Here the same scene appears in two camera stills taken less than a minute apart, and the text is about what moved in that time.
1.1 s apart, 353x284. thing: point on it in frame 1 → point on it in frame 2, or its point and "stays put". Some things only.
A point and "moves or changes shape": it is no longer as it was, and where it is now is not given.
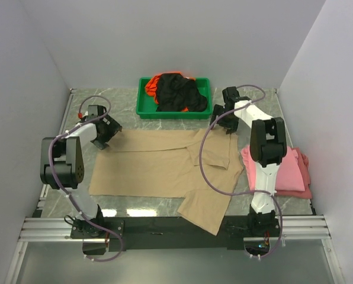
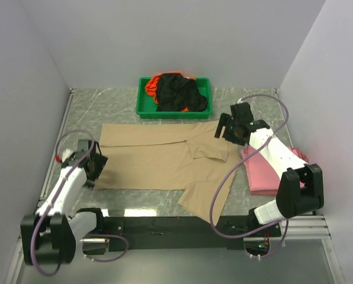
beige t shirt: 166,162 moves or changes shape
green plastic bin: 147,107 stays put
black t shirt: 175,92 stays put
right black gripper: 231,126 → 225,120
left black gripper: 113,128 → 99,162
